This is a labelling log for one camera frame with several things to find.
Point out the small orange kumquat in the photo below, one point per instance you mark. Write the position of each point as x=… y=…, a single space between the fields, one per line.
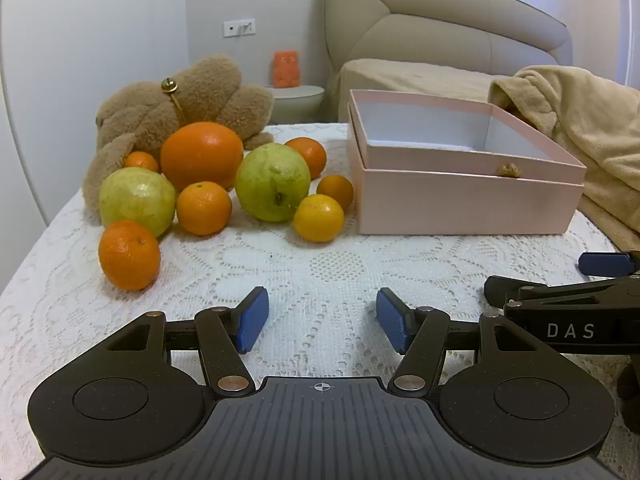
x=335 y=191

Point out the yellow-orange small citrus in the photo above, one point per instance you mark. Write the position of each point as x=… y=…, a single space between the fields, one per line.
x=318 y=218

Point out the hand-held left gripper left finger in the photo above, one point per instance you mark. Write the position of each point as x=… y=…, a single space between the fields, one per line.
x=254 y=317

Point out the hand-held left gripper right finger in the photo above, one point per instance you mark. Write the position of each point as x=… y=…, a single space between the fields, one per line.
x=392 y=317

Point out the white wall socket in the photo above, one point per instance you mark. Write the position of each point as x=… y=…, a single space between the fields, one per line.
x=239 y=27

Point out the orange bear figurine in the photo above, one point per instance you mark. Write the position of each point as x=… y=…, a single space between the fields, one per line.
x=286 y=69

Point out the round white side table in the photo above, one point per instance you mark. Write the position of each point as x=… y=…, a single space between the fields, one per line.
x=297 y=100

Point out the beige upholstered headboard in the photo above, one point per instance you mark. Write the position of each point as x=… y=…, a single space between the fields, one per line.
x=425 y=10

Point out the large orange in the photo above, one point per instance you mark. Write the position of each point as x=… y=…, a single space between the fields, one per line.
x=201 y=155

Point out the small orange mandarin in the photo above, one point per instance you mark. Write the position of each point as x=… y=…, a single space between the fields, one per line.
x=141 y=161

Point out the green guava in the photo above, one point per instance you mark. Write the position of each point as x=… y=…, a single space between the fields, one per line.
x=272 y=181
x=137 y=201

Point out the beige fleece blanket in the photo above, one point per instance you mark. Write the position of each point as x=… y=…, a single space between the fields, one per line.
x=600 y=125

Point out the pink cardboard box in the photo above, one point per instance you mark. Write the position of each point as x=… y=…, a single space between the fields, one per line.
x=450 y=205

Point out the brown plush toy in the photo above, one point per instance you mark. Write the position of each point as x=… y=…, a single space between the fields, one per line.
x=210 y=85

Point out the beige covered mattress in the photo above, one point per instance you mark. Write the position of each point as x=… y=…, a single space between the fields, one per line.
x=415 y=77

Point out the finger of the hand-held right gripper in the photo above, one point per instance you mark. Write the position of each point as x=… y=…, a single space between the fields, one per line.
x=525 y=291
x=602 y=264

